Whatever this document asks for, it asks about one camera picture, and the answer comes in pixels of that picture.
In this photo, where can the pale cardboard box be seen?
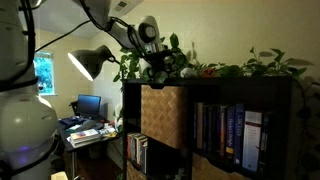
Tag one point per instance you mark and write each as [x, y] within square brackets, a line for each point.
[59, 176]

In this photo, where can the blue grey spine book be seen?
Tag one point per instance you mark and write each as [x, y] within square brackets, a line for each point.
[132, 146]

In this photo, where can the blue circuits textbook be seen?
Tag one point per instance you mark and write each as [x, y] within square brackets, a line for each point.
[239, 133]

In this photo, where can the white plant pot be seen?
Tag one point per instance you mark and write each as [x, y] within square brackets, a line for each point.
[144, 65]

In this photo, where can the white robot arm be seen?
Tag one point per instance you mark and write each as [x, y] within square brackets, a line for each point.
[26, 123]

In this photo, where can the white spine book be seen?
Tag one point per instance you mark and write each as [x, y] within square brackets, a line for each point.
[139, 150]

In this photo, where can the computer monitor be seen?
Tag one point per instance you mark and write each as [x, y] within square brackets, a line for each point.
[88, 105]

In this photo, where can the woven bamboo drawer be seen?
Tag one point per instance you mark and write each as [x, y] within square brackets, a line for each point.
[163, 115]

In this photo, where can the blue book yellow band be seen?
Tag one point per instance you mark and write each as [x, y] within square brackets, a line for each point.
[230, 133]

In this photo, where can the grey keyboard device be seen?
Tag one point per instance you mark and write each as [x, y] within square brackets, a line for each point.
[85, 125]

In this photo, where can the tan spine book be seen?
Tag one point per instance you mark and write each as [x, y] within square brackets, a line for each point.
[199, 126]

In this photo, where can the window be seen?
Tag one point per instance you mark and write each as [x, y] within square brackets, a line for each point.
[45, 76]

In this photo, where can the dark book orange lettering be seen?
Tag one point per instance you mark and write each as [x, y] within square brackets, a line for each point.
[223, 131]

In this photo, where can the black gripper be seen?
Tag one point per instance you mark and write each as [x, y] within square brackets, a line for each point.
[161, 61]

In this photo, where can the small woven bamboo bin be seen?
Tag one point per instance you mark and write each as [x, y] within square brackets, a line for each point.
[135, 173]

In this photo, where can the pale thick book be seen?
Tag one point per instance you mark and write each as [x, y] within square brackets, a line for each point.
[87, 142]

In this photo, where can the grey desk lamp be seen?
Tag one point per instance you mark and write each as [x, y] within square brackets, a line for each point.
[90, 60]

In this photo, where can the green pothos plant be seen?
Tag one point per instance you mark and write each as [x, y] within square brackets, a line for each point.
[256, 68]

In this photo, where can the glossy magazine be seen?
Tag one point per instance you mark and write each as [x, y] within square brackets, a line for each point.
[108, 131]

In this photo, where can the black cube shelf cabinet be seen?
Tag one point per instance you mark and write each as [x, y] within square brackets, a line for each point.
[206, 90]

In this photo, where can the black spine book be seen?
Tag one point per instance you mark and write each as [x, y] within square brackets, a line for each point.
[205, 128]
[214, 130]

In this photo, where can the colourful cover book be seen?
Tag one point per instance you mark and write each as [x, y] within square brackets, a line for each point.
[84, 134]

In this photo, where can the dark blue spine book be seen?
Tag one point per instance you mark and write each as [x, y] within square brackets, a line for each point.
[265, 143]

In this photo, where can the white book maroon band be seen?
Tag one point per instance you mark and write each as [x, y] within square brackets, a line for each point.
[251, 143]

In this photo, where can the blue cloth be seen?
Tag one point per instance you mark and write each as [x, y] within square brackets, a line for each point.
[70, 121]

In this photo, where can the ceiling air vent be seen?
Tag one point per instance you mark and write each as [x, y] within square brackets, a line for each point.
[120, 6]

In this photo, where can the red spine book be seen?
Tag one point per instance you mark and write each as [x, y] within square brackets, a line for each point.
[128, 145]

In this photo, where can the dark desk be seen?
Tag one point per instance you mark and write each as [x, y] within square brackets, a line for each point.
[65, 142]

